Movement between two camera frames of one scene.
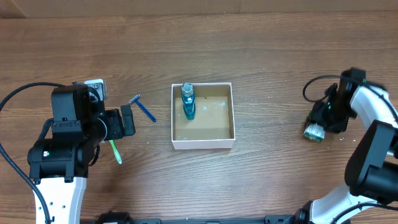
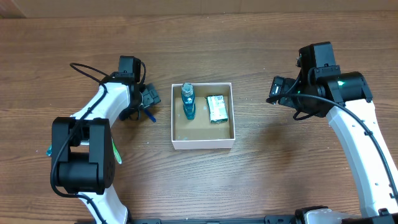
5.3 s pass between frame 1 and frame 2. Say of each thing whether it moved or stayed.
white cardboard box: stayed
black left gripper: moved
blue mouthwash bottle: stayed
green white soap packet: moved
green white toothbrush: stayed
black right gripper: moved
